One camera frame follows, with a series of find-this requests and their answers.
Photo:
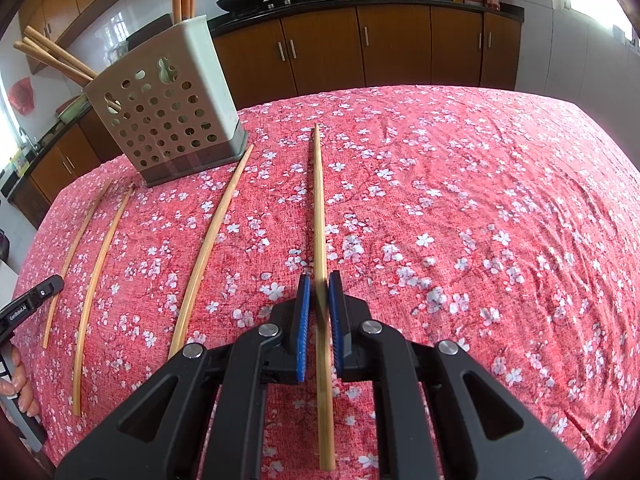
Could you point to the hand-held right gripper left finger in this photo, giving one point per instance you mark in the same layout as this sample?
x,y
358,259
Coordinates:
x,y
301,330

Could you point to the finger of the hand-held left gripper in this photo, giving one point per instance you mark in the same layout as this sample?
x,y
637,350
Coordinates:
x,y
47,287

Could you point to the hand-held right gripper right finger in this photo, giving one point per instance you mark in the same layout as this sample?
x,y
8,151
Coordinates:
x,y
337,330

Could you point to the beige perforated chopstick holder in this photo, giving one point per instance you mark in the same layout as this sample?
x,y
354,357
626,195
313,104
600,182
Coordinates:
x,y
165,110

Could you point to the person's left hand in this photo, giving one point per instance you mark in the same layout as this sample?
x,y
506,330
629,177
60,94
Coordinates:
x,y
25,380

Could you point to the yellow dish soap bottle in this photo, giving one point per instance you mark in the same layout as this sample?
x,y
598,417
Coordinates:
x,y
20,161

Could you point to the metal faucet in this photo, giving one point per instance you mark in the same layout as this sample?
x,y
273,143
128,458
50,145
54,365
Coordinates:
x,y
24,141

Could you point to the red floral tablecloth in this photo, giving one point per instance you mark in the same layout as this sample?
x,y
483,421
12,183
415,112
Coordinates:
x,y
450,210

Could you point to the green basin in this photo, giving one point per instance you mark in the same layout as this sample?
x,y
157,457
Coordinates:
x,y
72,109

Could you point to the red plastic bag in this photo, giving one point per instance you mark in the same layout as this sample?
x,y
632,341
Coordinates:
x,y
22,95

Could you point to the dark cutting board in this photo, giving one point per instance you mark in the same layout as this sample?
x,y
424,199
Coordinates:
x,y
145,35

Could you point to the brown base cabinets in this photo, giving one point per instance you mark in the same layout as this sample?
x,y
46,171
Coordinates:
x,y
400,45

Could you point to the black gas stove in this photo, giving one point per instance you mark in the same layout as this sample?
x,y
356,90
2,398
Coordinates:
x,y
280,4

